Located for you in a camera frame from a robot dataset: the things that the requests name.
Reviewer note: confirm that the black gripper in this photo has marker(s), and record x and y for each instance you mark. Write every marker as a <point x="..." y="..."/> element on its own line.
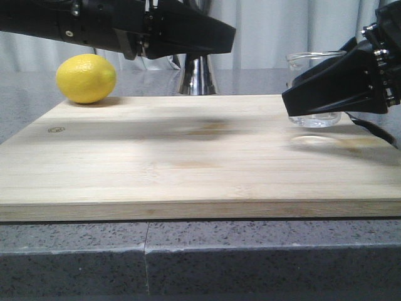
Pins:
<point x="365" y="79"/>
<point x="152" y="29"/>

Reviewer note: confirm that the clear glass beaker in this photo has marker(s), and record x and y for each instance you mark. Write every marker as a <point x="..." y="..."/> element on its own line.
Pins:
<point x="299" y="63"/>

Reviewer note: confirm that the silver double jigger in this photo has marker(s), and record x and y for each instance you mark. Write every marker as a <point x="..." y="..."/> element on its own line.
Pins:
<point x="197" y="76"/>

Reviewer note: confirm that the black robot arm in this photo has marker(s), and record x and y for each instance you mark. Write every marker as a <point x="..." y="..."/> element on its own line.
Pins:
<point x="32" y="18"/>

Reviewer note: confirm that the grey curtain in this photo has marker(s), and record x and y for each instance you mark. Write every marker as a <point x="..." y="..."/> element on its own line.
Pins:
<point x="266" y="31"/>

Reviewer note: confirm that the yellow lemon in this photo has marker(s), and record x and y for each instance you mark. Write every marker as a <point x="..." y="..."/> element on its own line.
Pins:
<point x="86" y="78"/>

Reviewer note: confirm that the light wooden cutting board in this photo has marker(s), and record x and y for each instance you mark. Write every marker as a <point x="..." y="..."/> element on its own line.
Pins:
<point x="193" y="158"/>

